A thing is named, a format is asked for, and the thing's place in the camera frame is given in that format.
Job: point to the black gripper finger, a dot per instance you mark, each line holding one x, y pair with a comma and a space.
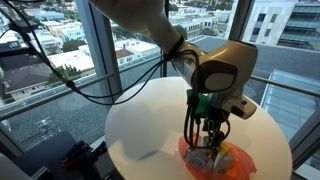
220, 144
208, 141

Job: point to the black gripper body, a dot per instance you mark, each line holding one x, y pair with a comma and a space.
216, 120

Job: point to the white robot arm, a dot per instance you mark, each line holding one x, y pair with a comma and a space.
220, 66

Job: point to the dark bottle yellow cap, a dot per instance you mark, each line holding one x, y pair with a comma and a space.
226, 147

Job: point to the orange plastic bag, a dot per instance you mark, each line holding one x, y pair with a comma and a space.
245, 166

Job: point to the grey window mullion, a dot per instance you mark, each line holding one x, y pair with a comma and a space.
238, 20
101, 50

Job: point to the blue and black clamp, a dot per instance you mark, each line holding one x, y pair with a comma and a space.
78, 155

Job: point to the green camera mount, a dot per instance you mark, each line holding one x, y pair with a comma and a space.
199, 102

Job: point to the grey window frame corner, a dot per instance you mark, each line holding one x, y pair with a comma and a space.
306, 140

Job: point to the black external camera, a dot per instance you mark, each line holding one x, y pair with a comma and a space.
20, 24

